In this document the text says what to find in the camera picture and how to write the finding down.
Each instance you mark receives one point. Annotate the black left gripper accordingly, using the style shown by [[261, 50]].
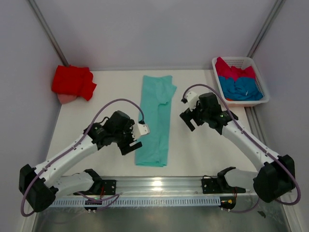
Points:
[[125, 148]]

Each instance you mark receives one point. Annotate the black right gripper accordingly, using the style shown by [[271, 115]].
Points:
[[188, 115]]

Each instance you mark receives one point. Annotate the teal t shirt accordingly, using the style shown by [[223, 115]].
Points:
[[156, 98]]

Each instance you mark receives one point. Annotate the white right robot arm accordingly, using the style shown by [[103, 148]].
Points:
[[274, 175]]

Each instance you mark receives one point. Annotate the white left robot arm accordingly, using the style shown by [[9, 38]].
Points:
[[43, 184]]

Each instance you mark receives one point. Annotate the blue t shirt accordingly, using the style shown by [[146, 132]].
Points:
[[243, 89]]

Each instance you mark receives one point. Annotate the magenta t shirt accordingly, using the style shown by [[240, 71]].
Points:
[[224, 70]]

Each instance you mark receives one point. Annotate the white plastic basket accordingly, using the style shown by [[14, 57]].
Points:
[[243, 63]]

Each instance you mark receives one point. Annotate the pink folded t shirt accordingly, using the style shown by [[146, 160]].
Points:
[[64, 98]]

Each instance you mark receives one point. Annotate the red folded t shirt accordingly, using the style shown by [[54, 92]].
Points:
[[75, 81]]

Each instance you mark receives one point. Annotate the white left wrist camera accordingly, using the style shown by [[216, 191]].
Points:
[[140, 130]]

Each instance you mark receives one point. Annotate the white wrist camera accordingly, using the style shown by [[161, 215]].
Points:
[[191, 98], [140, 130]]

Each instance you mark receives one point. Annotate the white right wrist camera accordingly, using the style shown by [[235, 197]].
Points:
[[191, 98]]

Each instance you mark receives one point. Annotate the aluminium mounting rail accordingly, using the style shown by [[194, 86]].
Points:
[[159, 184]]

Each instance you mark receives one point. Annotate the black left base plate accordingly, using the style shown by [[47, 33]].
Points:
[[102, 188]]

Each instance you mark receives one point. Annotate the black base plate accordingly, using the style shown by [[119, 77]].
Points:
[[102, 188], [210, 185]]

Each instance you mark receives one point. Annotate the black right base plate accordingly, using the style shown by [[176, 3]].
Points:
[[210, 185]]

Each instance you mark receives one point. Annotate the white slotted cable duct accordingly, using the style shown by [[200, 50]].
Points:
[[141, 202]]

